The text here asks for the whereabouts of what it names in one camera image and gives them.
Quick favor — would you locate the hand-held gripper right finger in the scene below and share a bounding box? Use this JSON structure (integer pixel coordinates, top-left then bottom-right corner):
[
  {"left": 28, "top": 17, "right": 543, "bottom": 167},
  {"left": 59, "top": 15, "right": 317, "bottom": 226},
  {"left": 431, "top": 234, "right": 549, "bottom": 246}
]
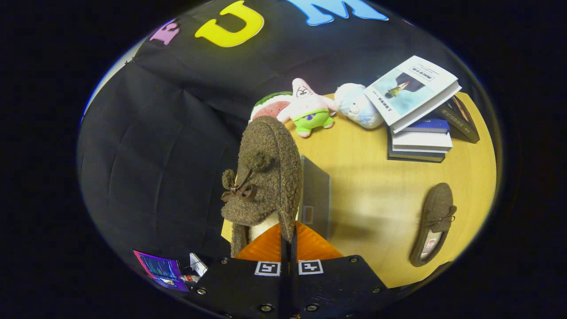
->
[{"left": 290, "top": 221, "right": 397, "bottom": 319}]

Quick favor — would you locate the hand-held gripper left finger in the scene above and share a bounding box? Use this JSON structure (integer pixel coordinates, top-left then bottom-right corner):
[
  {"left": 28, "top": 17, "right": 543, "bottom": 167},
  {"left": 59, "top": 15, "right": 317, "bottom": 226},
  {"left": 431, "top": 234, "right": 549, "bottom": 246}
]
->
[{"left": 185, "top": 223, "right": 291, "bottom": 319}]

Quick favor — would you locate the grey storage box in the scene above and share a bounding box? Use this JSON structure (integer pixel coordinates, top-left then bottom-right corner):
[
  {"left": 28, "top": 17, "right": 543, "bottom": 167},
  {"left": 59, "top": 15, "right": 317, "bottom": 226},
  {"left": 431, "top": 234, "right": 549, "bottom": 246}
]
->
[{"left": 296, "top": 155, "right": 332, "bottom": 240}]

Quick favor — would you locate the brown fuzzy shoe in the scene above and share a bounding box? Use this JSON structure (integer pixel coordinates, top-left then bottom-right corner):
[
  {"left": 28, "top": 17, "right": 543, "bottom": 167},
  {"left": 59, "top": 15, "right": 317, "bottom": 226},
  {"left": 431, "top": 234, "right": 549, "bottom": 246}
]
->
[
  {"left": 220, "top": 115, "right": 304, "bottom": 258},
  {"left": 409, "top": 182, "right": 458, "bottom": 268}
]

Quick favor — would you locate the small white object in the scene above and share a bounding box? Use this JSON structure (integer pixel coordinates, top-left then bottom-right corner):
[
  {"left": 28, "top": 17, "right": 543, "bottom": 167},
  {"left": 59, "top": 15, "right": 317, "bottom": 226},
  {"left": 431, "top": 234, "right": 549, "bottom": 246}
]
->
[{"left": 189, "top": 252, "right": 208, "bottom": 278}]

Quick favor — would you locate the lit computer screen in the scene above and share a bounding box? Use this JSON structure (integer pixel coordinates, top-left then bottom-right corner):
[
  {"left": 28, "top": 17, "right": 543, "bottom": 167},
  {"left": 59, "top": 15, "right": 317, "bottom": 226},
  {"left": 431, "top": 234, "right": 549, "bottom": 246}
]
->
[{"left": 132, "top": 249, "right": 189, "bottom": 292}]

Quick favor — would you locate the dark cover book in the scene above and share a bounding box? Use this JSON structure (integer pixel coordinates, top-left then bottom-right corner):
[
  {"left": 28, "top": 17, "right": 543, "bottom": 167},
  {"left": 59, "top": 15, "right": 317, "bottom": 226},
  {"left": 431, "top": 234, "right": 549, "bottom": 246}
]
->
[{"left": 387, "top": 128, "right": 446, "bottom": 163}]

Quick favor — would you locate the black backdrop cloth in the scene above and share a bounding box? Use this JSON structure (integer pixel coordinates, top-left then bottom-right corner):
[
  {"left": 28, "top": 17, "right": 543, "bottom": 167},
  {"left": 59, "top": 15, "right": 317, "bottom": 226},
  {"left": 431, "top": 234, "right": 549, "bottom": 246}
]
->
[{"left": 78, "top": 0, "right": 484, "bottom": 275}]

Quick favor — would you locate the thick white book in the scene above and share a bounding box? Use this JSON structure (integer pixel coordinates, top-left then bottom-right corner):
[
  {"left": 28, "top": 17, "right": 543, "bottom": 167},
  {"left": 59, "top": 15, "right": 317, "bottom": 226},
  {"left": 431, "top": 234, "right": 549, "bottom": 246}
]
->
[{"left": 389, "top": 128, "right": 454, "bottom": 154}]

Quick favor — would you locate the pink starfish plush toy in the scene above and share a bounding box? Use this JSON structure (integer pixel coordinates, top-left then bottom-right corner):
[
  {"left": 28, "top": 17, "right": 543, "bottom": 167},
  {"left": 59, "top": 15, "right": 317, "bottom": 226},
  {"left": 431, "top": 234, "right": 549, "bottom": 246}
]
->
[{"left": 276, "top": 78, "right": 338, "bottom": 138}]

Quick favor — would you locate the white fluffy plush toy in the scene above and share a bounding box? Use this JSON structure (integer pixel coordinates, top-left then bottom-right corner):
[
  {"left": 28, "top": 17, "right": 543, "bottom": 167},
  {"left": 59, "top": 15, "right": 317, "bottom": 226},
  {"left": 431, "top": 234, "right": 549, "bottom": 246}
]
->
[{"left": 333, "top": 82, "right": 385, "bottom": 129}]

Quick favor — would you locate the watermelon slice plush toy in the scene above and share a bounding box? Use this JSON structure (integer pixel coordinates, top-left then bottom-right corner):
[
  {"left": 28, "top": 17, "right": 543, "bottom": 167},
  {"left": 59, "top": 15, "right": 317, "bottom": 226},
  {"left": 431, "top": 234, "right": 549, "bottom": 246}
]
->
[{"left": 250, "top": 91, "right": 293, "bottom": 123}]

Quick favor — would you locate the blue cover book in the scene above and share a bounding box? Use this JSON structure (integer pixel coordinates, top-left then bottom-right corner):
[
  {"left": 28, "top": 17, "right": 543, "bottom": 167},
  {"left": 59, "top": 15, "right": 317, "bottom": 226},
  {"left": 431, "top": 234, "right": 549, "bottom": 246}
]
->
[{"left": 400, "top": 117, "right": 450, "bottom": 134}]

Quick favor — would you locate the black leaning book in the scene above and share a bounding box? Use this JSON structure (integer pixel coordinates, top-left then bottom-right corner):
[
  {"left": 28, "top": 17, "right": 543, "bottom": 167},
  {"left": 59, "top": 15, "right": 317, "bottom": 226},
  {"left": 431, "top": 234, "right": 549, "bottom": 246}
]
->
[{"left": 436, "top": 95, "right": 481, "bottom": 144}]

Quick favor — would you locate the white picture cover book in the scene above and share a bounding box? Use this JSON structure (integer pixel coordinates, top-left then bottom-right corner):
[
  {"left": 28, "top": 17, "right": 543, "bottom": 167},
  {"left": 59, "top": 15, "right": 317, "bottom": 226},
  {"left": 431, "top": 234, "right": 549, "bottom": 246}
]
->
[{"left": 363, "top": 55, "right": 462, "bottom": 134}]

